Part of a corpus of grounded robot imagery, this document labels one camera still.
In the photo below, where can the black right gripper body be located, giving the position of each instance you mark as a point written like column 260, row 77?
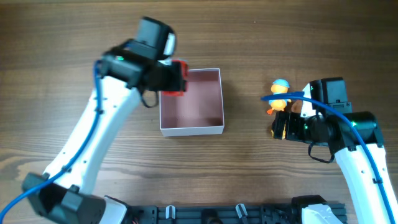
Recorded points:
column 288, row 127

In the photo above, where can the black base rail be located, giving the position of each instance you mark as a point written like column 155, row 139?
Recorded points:
column 267, row 213

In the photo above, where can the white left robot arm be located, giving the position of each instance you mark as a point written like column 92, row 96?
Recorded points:
column 64, row 192

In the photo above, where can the yellow round wheel toy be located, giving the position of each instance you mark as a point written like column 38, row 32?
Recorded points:
column 278, row 131

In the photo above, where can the brown plush toy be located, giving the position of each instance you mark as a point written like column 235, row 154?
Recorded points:
column 297, row 106

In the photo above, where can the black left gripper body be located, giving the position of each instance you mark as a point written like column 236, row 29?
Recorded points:
column 163, row 75

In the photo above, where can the white pink-lined open box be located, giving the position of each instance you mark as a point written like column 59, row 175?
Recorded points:
column 199, row 111

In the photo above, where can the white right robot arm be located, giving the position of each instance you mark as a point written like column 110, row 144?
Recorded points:
column 356, row 144

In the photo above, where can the red toy fire truck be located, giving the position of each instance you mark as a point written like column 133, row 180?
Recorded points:
column 178, row 73

